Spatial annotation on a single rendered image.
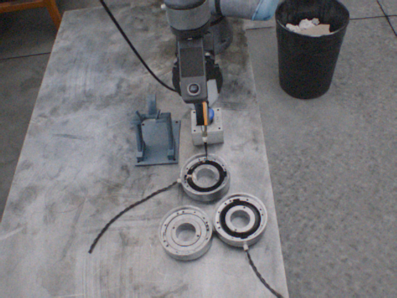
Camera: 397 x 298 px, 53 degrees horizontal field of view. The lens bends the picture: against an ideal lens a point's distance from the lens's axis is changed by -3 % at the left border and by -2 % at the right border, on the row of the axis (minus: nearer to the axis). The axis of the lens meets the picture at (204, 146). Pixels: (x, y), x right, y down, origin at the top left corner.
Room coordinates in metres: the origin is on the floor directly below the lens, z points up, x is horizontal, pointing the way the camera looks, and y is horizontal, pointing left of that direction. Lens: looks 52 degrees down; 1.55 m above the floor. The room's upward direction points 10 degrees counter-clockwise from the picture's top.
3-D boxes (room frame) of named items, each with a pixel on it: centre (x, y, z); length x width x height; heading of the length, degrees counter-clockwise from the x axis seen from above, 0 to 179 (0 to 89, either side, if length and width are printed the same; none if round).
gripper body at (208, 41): (0.61, -0.01, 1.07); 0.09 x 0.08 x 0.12; 172
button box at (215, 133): (0.63, -0.02, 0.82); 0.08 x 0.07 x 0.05; 174
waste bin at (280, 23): (1.52, -0.59, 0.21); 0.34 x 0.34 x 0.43
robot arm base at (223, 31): (0.97, -0.06, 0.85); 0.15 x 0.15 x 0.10
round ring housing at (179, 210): (0.36, 0.06, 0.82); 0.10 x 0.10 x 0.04
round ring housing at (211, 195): (0.48, 0.01, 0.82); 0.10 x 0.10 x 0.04
